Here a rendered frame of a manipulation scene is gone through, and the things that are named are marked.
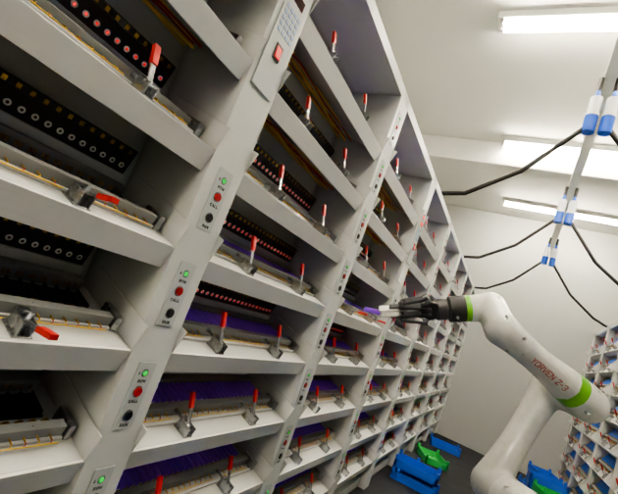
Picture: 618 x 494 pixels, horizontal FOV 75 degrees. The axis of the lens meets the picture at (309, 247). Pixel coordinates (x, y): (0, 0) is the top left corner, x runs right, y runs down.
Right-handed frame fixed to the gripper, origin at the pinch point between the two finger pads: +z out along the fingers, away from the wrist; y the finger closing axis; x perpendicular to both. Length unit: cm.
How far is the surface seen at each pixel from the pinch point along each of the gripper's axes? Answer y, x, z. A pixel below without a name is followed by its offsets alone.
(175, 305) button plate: 52, 60, 42
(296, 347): 3.6, 20.9, 30.7
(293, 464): -43, 31, 37
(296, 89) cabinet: 77, -14, 25
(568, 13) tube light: 79, -148, -108
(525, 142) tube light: -21, -245, -132
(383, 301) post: -29, -43, 1
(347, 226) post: 32.1, -6.4, 12.4
